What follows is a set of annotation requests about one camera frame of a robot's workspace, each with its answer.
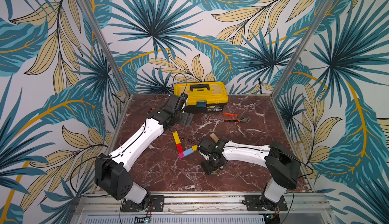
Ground magenta small cube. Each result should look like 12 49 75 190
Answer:
178 152 185 159

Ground light blue block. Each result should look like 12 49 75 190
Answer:
183 148 194 157

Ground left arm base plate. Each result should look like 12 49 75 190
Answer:
121 195 165 213

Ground natural wood block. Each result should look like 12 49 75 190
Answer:
209 133 219 143

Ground large orange-handled pliers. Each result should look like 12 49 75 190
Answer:
222 112 251 123

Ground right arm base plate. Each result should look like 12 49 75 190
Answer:
242 195 288 212

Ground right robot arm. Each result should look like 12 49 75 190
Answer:
198 139 301 204

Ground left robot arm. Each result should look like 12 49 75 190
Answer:
95 93 193 204

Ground red block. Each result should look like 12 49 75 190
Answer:
176 143 183 154

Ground yellow black toolbox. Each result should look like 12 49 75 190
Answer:
173 81 229 114

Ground aluminium front rail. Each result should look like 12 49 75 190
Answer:
70 192 336 224

